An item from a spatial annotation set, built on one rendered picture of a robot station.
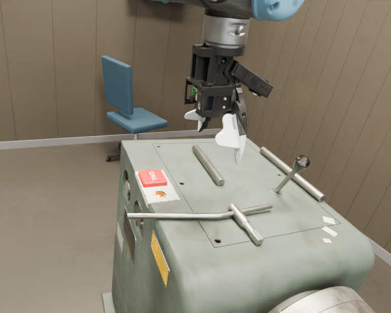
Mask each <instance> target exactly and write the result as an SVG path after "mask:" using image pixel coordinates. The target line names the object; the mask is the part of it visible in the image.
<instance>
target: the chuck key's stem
mask: <svg viewBox="0 0 391 313"><path fill-rule="evenodd" d="M228 211H233V212H234V214H233V217H234V218H235V220H236V221H237V222H238V223H239V225H240V226H241V227H242V228H243V229H246V230H247V232H248V233H249V236H250V237H251V238H252V240H253V241H254V242H255V244H256V245H260V244H262V243H263V240H264V239H263V237H262V236H261V235H260V234H259V232H258V231H257V230H255V229H254V228H252V226H251V225H250V221H249V220H248V218H247V217H246V216H245V215H244V213H242V212H241V211H240V209H239V208H238V207H237V206H236V204H230V205H229V207H228Z"/></svg>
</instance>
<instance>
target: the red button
mask: <svg viewBox="0 0 391 313"><path fill-rule="evenodd" d="M138 177H139V179H140V181H141V183H142V186H143V187H144V188H148V187H155V186H167V184H168V182H167V180H166V178H165V177H164V174H163V173H162V171H161V170H146V171H139V172H138Z"/></svg>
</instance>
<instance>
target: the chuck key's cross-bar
mask: <svg viewBox="0 0 391 313"><path fill-rule="evenodd" d="M272 207H273V206H272V204H265V205H260V206H254V207H248V208H244V209H240V211H241V212H242V213H244V214H247V213H250V212H256V211H262V210H266V209H272ZM233 214H234V212H233V211H228V212H222V213H127V219H222V218H226V217H231V216H233Z"/></svg>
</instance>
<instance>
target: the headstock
mask: <svg viewBox="0 0 391 313"><path fill-rule="evenodd" d="M195 144H196V145H198V146H199V147H200V149H201V150H202V151H203V152H204V154H205V155H206V157H207V158H208V159H209V160H210V162H211V163H212V164H213V166H214V167H215V168H216V170H217V171H218V172H219V173H220V175H221V176H222V178H223V179H224V180H225V184H224V185H222V186H218V185H217V183H216V182H215V181H214V179H213V178H212V177H211V175H210V173H209V172H208V171H207V169H206V168H205V166H204V165H203V164H202V162H201V161H200V160H199V158H198V157H197V155H196V154H195V153H194V151H193V149H192V146H193V145H195ZM146 170H163V171H164V172H165V174H166V176H167V177H168V179H169V181H170V183H171V184H172V186H173V188H174V190H175V191H176V193H177V195H178V196H179V198H180V200H175V201H165V202H154V203H150V204H149V206H148V208H147V206H146V203H145V200H144V198H143V195H142V192H141V190H140V187H139V185H138V182H137V179H136V177H135V172H136V171H146ZM286 176H287V174H286V173H284V172H283V171H282V170H281V169H280V168H279V167H277V166H276V165H275V164H274V163H273V162H272V161H271V160H269V159H268V158H267V157H265V156H264V155H263V154H262V153H261V152H260V148H259V147H258V146H257V145H256V144H254V143H253V142H252V141H251V140H250V139H248V138H246V143H245V148H244V151H243V156H242V159H241V163H240V164H236V160H235V149H234V148H225V147H219V146H218V145H217V144H216V141H215V138H195V139H164V140H122V141H121V152H120V173H119V194H118V205H117V226H116V240H117V245H118V248H119V252H120V257H121V260H122V264H123V268H124V272H125V277H126V280H127V284H128V289H129V292H130V297H131V300H132V304H133V309H134V312H135V313H268V312H269V311H270V310H272V309H273V308H275V307H276V306H277V305H279V304H280V303H282V302H284V301H285V300H287V299H288V298H290V297H292V296H295V295H297V294H300V293H303V292H305V291H311V290H322V289H325V288H330V287H335V286H344V287H349V288H351V289H353V290H354V291H355V292H356V293H357V292H358V291H359V289H360V288H361V286H362V284H363V283H364V281H365V280H366V278H367V276H368V275H369V273H370V272H371V269H372V267H373V265H374V261H375V255H374V250H373V247H372V245H371V243H370V241H369V240H368V238H367V237H366V236H365V235H364V234H363V233H362V232H360V231H359V230H358V229H357V228H355V226H353V225H352V224H351V223H349V222H348V221H347V220H346V219H345V218H344V217H342V216H341V215H340V214H339V213H337V212H336V211H335V210H334V209H333V208H332V207H330V206H329V205H328V204H327V203H326V202H324V201H322V202H319V201H318V200H317V199H315V198H314V197H313V196H312V195H311V194H310V193H308V192H307V191H306V190H305V189H304V188H303V187H301V186H300V185H299V184H298V183H296V182H295V181H294V180H293V179H292V178H291V179H290V181H289V182H288V183H287V184H286V185H285V186H284V187H283V188H282V189H281V190H282V191H283V195H280V196H279V195H275V194H273V193H272V192H270V188H271V187H275V188H276V187H278V185H279V184H280V183H281V182H282V181H283V180H284V178H285V177H286ZM138 202H139V203H140V204H139V203H138ZM230 204H236V206H237V207H238V208H239V209H244V208H248V207H254V206H260V205H265V204H272V206H273V207H272V209H266V210H262V211H256V212H250V213H247V214H244V215H245V216H246V217H247V218H248V220H249V221H250V225H251V226H252V228H254V229H255V230H257V231H258V232H259V234H260V235H261V236H262V237H263V239H264V240H263V243H262V244H260V245H256V244H255V242H254V241H253V240H252V238H251V237H250V236H249V233H248V232H247V230H246V229H243V228H242V227H241V226H240V225H239V223H238V222H237V221H236V220H235V218H234V217H233V216H231V217H226V218H222V219H127V213H222V212H228V207H229V205H230ZM140 206H141V208H140ZM323 216H324V217H329V218H332V219H334V222H335V224H330V223H327V222H324V220H323ZM325 226H326V227H328V228H329V229H331V230H333V231H334V232H336V233H337V235H336V236H335V237H334V236H332V235H330V234H329V233H328V232H326V231H324V230H323V229H322V228H324V227H325ZM323 238H327V239H330V241H331V243H326V242H324V241H323Z"/></svg>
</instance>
